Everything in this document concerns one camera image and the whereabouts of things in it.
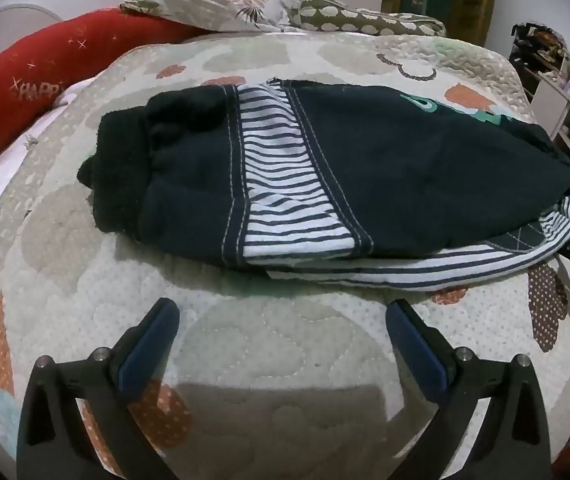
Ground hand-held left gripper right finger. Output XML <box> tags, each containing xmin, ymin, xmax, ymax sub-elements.
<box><xmin>386</xmin><ymin>299</ymin><xmax>554</xmax><ymax>480</ymax></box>

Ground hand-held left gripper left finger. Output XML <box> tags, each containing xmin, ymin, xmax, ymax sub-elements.
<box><xmin>17</xmin><ymin>297</ymin><xmax>181</xmax><ymax>480</ymax></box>

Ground dark navy striped pants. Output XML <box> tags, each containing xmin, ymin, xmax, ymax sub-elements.
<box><xmin>76</xmin><ymin>77</ymin><xmax>570</xmax><ymax>292</ymax></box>

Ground heart patterned quilt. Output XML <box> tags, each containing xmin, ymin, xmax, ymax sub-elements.
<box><xmin>0</xmin><ymin>30</ymin><xmax>570</xmax><ymax>480</ymax></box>

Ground cluttered shelf unit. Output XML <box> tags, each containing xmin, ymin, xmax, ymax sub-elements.
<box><xmin>507</xmin><ymin>21</ymin><xmax>570</xmax><ymax>201</ymax></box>

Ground long red pillow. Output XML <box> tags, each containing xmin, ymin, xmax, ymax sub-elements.
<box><xmin>0</xmin><ymin>0</ymin><xmax>310</xmax><ymax>188</ymax></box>

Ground olive cloud patterned pillow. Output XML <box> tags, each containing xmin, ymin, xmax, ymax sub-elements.
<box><xmin>285</xmin><ymin>0</ymin><xmax>446</xmax><ymax>37</ymax></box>

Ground floral pillow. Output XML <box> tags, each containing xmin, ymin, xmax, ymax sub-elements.
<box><xmin>120</xmin><ymin>0</ymin><xmax>310</xmax><ymax>32</ymax></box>

